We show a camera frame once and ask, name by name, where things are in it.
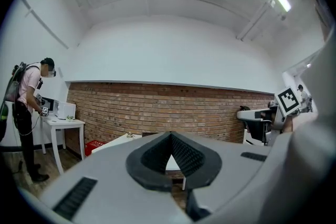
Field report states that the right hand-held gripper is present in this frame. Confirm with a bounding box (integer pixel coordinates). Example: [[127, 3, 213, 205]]
[[237, 86, 301, 146]]

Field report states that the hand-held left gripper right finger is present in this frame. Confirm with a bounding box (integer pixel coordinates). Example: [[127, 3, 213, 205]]
[[170, 131, 223, 190]]

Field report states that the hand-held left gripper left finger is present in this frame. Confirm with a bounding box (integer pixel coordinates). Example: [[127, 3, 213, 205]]
[[125, 131, 173, 191]]

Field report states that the person's right forearm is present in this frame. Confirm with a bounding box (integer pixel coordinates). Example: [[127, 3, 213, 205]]
[[283, 115, 294, 134]]

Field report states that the red crate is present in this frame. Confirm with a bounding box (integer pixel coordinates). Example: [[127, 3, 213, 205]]
[[84, 140, 108, 157]]

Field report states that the white box on table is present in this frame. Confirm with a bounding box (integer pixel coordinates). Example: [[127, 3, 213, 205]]
[[54, 101, 77, 120]]

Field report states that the person's pale shirt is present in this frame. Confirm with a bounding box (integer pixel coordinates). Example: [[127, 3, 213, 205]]
[[267, 31, 336, 224]]

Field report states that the white side table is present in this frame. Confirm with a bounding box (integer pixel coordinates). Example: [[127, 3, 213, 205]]
[[39, 115, 86, 175]]

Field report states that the black appliance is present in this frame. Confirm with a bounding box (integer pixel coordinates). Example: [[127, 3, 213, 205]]
[[41, 97, 55, 113]]

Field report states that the black bag with green stripe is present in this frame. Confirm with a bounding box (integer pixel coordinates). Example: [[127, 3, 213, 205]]
[[0, 103, 9, 142]]

